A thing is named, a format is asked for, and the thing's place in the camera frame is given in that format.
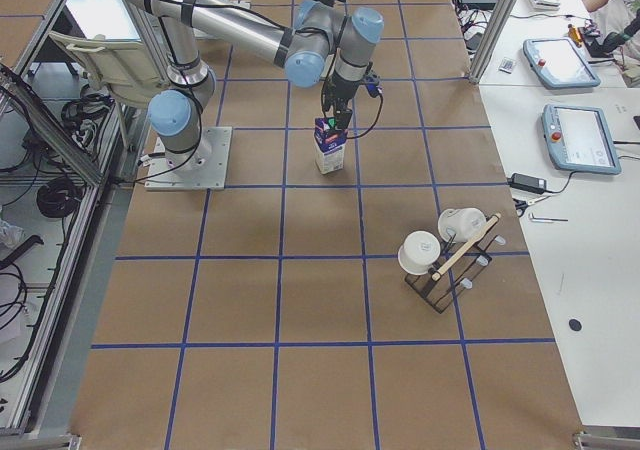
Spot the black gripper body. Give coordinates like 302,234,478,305
321,72,358,115

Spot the blue white milk carton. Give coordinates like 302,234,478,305
314,117,347,175

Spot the white mug on rack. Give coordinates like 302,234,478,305
398,230,441,276
438,208,486,243

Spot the black power adapter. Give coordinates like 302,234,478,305
507,173,547,194

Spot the beige plastic chair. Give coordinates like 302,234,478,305
49,31,169,108

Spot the hex key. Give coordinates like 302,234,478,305
528,213,569,223

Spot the upper teach pendant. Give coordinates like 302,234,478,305
523,38,601,89

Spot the teach pendant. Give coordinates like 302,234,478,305
541,104,621,175
523,38,601,89

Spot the lower teach pendant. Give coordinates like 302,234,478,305
541,104,621,175

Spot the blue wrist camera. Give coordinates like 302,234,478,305
361,70,383,98

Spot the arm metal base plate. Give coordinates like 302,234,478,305
144,126,233,191

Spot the wooden rack handle rod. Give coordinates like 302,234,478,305
431,213,502,282

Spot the black wire mug rack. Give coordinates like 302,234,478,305
404,235,493,314

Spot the aluminium frame post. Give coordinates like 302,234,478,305
468,0,517,84

